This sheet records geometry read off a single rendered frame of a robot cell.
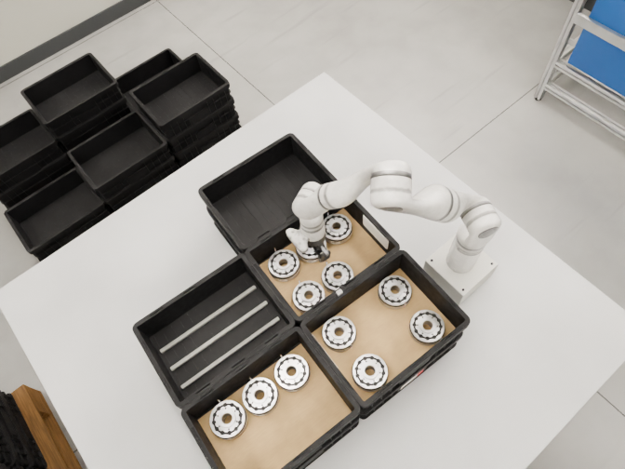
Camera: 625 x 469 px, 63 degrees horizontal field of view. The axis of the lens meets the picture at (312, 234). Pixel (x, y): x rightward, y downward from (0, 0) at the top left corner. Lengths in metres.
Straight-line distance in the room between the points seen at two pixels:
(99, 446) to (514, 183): 2.30
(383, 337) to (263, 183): 0.70
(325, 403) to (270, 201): 0.72
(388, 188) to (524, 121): 2.19
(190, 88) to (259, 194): 1.05
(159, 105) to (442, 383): 1.87
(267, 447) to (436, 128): 2.13
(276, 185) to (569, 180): 1.75
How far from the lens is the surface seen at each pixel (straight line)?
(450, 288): 1.73
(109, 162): 2.74
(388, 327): 1.58
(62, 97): 2.99
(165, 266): 1.93
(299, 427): 1.52
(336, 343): 1.54
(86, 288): 2.01
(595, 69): 3.06
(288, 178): 1.85
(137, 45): 3.92
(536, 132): 3.20
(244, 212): 1.80
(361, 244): 1.69
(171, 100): 2.72
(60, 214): 2.82
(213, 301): 1.67
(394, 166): 1.12
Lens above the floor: 2.33
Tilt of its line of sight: 61 degrees down
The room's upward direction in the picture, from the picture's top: 9 degrees counter-clockwise
